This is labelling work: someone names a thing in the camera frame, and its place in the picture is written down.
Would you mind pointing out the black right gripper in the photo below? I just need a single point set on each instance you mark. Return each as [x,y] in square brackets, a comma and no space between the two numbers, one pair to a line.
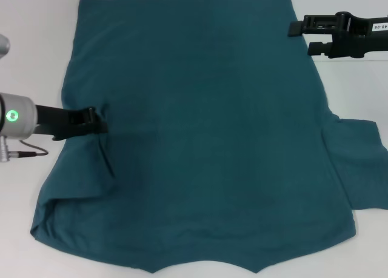
[357,38]

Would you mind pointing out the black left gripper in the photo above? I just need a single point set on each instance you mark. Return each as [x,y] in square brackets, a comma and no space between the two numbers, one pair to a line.
[53,117]

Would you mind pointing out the blue teal shirt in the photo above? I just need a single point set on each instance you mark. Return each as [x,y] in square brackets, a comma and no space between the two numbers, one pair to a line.
[197,108]

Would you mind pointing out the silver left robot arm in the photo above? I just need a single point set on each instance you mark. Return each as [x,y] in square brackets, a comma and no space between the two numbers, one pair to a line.
[21,117]

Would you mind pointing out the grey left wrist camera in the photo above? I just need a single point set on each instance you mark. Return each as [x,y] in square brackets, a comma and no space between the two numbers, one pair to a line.
[3,46]

